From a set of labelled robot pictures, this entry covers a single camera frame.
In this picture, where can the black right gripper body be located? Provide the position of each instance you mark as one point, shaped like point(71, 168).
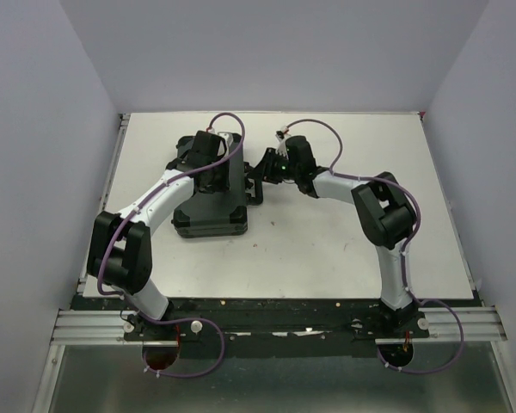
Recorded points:
point(281, 168)

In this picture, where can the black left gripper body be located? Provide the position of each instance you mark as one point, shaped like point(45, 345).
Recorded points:
point(219, 179)

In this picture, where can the black poker chip case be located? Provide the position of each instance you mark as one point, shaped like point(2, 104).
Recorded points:
point(220, 214)

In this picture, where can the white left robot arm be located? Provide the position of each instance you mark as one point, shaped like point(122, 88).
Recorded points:
point(120, 252)

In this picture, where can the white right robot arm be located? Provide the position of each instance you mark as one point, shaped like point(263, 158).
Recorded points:
point(386, 216)

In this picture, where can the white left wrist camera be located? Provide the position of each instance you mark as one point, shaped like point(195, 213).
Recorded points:
point(229, 140)

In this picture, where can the black mounting rail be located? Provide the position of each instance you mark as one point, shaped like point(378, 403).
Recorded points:
point(251, 328)

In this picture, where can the aluminium frame rail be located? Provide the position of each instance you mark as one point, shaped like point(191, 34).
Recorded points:
point(479, 324)

